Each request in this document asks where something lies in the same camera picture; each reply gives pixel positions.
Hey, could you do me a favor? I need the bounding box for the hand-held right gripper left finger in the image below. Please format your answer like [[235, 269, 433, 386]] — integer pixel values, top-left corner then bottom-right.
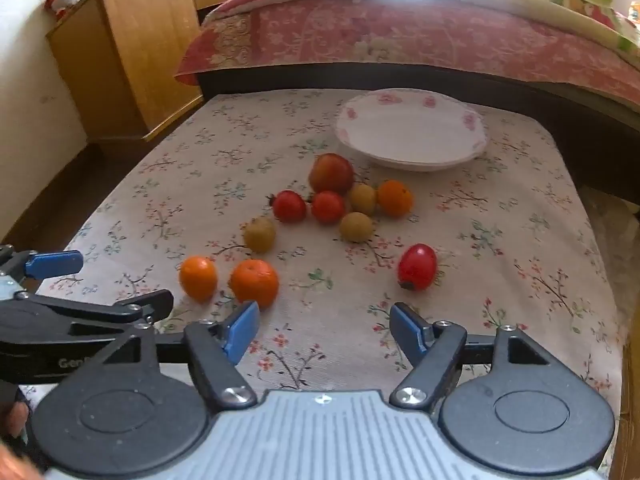
[[85, 301, 261, 411]]

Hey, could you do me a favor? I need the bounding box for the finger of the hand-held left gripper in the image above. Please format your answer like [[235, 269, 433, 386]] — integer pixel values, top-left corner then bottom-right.
[[15, 288, 175, 335], [0, 245, 84, 291]]

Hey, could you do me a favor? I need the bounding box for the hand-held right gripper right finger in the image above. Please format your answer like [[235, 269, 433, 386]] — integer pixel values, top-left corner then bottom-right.
[[389, 302, 566, 413]]

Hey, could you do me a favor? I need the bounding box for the orange mandarin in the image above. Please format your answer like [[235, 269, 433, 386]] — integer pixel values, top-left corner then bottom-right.
[[377, 180, 415, 218], [179, 256, 219, 303], [229, 259, 280, 309]]

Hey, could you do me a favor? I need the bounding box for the red tomato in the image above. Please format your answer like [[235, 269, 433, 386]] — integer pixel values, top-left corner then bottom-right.
[[270, 190, 307, 224], [311, 190, 347, 225], [397, 243, 438, 292]]

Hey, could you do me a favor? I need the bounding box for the small brown potato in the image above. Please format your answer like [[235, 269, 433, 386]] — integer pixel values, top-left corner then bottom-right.
[[243, 216, 277, 254]]

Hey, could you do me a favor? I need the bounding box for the small yellow-brown fruit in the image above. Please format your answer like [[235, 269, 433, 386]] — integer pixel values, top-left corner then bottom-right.
[[340, 211, 374, 243], [348, 183, 378, 215]]

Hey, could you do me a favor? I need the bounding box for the white floral plate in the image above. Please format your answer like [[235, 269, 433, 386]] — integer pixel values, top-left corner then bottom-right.
[[334, 88, 488, 172]]

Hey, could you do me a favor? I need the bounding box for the person's left hand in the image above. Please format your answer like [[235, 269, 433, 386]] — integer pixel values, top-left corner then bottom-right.
[[0, 397, 46, 478]]

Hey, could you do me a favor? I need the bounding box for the floral tablecloth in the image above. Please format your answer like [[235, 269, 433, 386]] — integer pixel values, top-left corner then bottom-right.
[[37, 87, 626, 461]]

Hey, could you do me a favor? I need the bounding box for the red yellow apple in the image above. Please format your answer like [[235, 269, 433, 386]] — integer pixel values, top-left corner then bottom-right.
[[308, 153, 356, 195]]

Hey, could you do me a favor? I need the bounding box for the wooden nightstand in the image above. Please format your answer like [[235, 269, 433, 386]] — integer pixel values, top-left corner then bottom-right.
[[45, 0, 205, 142]]

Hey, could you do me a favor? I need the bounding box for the red floral bed blanket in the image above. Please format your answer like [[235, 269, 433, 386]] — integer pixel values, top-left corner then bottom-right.
[[174, 0, 640, 111]]

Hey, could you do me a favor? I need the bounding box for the dark bed frame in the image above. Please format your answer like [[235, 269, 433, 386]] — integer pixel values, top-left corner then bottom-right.
[[195, 62, 640, 201]]

